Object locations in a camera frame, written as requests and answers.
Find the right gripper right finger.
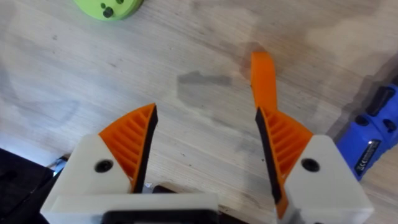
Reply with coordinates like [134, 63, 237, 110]
[255, 107, 375, 224]

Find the green disc with holes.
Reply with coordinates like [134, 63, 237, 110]
[73, 0, 144, 22]

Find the blue electric screwdriver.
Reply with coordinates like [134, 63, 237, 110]
[335, 83, 398, 182]

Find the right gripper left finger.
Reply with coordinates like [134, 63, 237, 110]
[40, 103, 159, 215]

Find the orange ribbed wedge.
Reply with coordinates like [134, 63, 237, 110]
[250, 51, 279, 113]

